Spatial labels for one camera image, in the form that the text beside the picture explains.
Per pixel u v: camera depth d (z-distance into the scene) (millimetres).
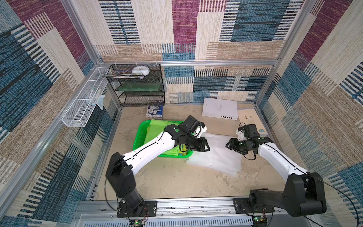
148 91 1152
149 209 734
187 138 623
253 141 625
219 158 873
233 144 773
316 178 412
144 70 895
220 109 1123
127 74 928
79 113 910
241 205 732
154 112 1121
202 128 701
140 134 920
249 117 1116
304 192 407
